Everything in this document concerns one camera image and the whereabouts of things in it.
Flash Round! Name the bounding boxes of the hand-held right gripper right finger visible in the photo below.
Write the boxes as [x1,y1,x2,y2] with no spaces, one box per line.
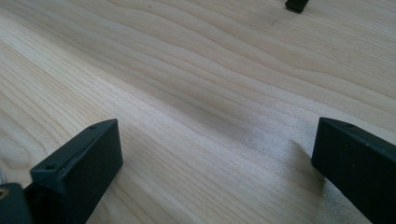
[311,117,396,224]

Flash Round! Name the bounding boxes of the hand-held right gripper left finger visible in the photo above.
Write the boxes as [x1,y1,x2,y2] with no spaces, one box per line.
[23,118,124,224]

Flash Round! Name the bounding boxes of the small black shelf table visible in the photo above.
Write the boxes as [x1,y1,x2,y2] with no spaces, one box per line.
[284,0,310,14]

